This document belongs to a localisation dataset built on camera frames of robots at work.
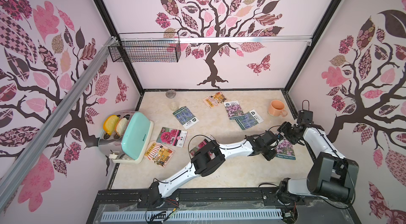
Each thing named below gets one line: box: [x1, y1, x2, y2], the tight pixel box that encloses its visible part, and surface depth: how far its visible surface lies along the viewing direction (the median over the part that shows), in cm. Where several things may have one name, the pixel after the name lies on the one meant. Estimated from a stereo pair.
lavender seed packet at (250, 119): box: [234, 108, 265, 130], surface depth 105 cm
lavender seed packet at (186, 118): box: [172, 105, 200, 130], surface depth 106 cm
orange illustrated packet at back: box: [202, 91, 228, 109], surface depth 116 cm
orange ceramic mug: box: [268, 99, 288, 117], surface depth 102 cm
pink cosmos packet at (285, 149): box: [274, 138, 297, 161], surface depth 90 cm
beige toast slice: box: [115, 117, 128, 137], surface depth 81 cm
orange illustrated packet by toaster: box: [144, 142, 176, 169], surface depth 90 cm
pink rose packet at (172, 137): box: [155, 126, 188, 148], surface depth 97 cm
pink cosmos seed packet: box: [223, 99, 245, 120], surface depth 109 cm
